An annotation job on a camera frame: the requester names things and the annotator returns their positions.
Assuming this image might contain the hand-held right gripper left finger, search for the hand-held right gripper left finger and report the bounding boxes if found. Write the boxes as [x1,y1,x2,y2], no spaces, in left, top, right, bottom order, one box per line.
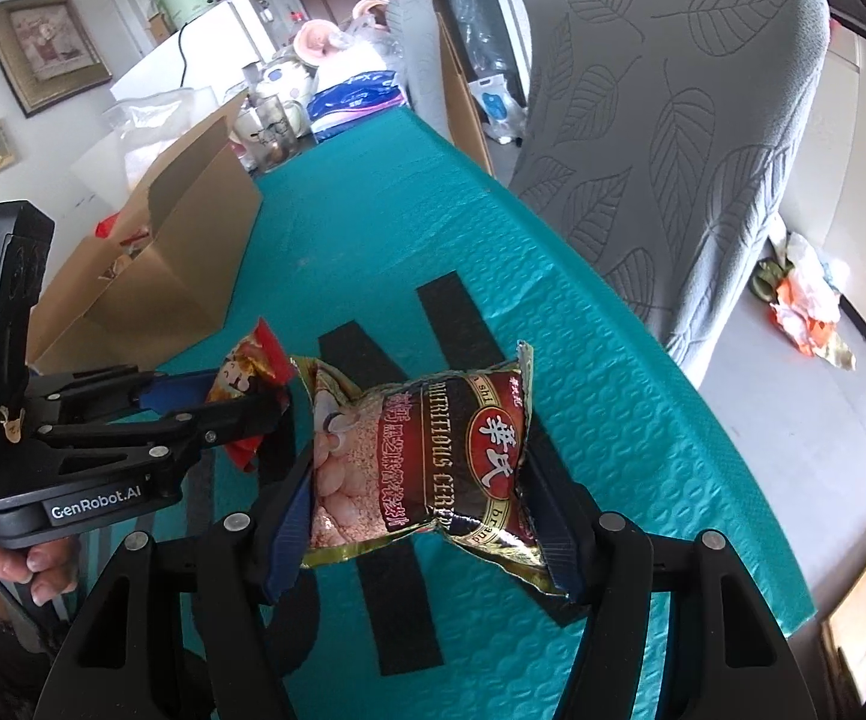
[43,446,317,720]

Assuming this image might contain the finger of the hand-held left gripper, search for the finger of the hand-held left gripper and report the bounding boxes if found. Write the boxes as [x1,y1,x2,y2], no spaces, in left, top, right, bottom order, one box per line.
[34,392,289,482]
[23,364,222,425]

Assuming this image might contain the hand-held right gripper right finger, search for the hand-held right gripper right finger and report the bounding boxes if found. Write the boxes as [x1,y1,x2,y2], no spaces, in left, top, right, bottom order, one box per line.
[519,450,805,720]

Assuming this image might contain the red figure snack packet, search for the red figure snack packet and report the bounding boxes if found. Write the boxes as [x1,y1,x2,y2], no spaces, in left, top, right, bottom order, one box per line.
[203,319,291,473]

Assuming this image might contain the gold-edged cereal packet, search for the gold-edged cereal packet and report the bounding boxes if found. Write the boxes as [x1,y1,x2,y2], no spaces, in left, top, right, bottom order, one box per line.
[290,341,576,601]

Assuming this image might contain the brown cardboard box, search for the brown cardboard box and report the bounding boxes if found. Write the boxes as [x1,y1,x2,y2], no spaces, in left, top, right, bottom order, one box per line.
[26,86,263,376]

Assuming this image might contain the person's left hand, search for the person's left hand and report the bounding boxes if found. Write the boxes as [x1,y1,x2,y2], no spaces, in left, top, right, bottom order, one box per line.
[0,529,77,608]

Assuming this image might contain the large white plastic bag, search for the large white plastic bag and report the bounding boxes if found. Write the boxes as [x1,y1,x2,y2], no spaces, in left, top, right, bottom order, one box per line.
[73,86,246,203]

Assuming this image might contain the framed picture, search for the framed picture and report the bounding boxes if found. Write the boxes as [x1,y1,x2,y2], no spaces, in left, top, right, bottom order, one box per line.
[0,0,113,119]

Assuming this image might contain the glass jug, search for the glass jug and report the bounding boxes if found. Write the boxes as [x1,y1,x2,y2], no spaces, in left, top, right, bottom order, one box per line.
[232,94,308,170]

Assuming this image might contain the orange plastic bag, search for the orange plastic bag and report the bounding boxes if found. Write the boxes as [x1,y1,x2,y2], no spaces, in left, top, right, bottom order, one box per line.
[769,270,843,357]

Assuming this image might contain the white fridge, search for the white fridge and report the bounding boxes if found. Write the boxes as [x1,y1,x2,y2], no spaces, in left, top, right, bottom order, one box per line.
[110,0,278,102]

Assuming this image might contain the blue white tissue package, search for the blue white tissue package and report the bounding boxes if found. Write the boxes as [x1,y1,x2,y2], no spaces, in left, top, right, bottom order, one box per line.
[305,71,407,140]

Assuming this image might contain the green cloth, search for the green cloth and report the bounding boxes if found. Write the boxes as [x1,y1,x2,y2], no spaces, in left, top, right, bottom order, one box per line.
[749,255,794,301]

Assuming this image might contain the plain grey fabric chair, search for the plain grey fabric chair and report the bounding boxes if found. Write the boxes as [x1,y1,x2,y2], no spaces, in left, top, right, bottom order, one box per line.
[386,0,449,140]

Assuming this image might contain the leaning cardboard sheet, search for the leaning cardboard sheet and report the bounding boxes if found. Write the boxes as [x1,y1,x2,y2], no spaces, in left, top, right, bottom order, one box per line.
[436,15,495,177]

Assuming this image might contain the white blue plastic bag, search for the white blue plastic bag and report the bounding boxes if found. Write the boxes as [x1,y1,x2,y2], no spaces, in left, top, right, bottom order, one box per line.
[470,75,530,145]

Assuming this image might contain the grey leaf-pattern chair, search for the grey leaf-pattern chair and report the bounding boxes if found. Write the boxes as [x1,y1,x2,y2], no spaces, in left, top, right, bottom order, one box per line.
[511,0,831,383]

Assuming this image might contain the clear plastic bag bundle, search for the clear plastic bag bundle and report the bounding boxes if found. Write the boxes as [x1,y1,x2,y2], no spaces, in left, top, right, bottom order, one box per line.
[444,0,535,83]

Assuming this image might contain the white cabinet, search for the white cabinet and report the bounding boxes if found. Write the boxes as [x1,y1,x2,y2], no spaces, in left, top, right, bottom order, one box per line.
[778,11,866,346]

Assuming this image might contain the black kettle cable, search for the black kettle cable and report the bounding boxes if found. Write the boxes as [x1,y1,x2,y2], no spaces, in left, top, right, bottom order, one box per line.
[176,19,201,91]

